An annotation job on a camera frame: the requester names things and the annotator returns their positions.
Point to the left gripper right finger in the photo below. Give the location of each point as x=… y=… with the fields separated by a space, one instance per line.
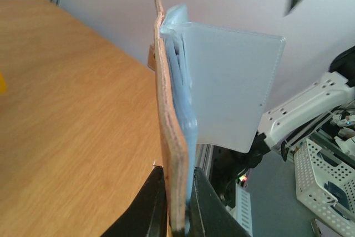
x=208 y=216

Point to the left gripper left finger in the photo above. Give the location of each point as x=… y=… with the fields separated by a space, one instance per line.
x=147 y=214

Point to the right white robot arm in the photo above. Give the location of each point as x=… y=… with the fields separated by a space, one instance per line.
x=319 y=77

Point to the white perforated basket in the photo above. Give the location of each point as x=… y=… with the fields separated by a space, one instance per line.
x=325 y=185

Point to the grey slotted cable duct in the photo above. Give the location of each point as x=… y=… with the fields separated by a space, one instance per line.
x=242 y=213

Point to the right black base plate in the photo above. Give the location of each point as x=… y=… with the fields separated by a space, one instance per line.
x=226 y=167

